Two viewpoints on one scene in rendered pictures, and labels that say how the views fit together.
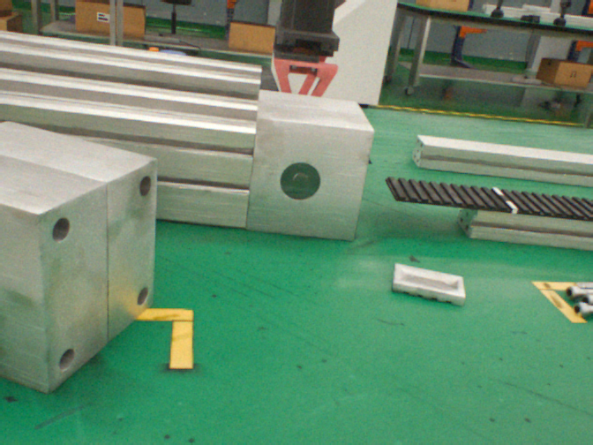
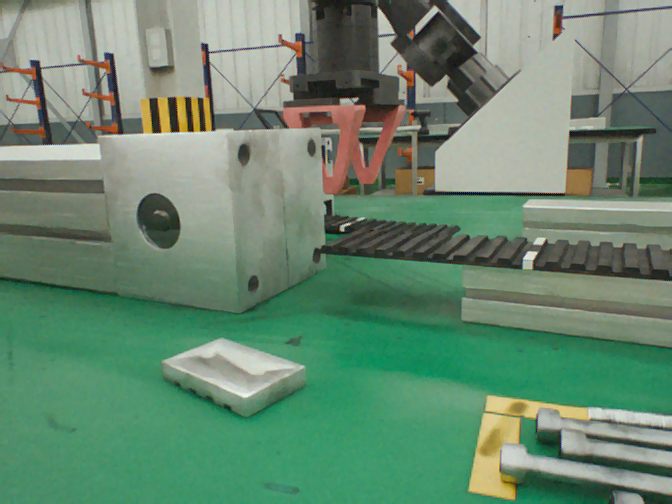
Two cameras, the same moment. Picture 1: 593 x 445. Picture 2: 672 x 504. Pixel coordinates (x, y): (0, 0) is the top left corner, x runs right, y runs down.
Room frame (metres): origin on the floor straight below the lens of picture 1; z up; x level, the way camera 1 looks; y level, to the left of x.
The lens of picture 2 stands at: (0.22, -0.24, 0.87)
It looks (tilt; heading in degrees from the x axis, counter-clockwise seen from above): 13 degrees down; 33
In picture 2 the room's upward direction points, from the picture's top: 2 degrees counter-clockwise
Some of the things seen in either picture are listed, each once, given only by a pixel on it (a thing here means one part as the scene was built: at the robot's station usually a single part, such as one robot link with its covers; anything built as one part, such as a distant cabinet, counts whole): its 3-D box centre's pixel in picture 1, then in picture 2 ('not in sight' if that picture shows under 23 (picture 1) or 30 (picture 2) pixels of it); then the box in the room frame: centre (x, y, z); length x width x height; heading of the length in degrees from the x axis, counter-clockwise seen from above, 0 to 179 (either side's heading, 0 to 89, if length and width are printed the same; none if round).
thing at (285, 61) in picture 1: (301, 81); (337, 138); (0.63, 0.02, 0.87); 0.07 x 0.07 x 0.09; 7
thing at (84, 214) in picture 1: (43, 234); not in sight; (0.27, 0.14, 0.83); 0.11 x 0.10 x 0.10; 164
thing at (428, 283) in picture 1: (427, 283); (232, 372); (0.36, -0.10, 0.78); 0.05 x 0.03 x 0.01; 82
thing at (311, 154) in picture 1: (304, 157); (235, 206); (0.48, 0.00, 0.83); 0.12 x 0.09 x 0.10; 6
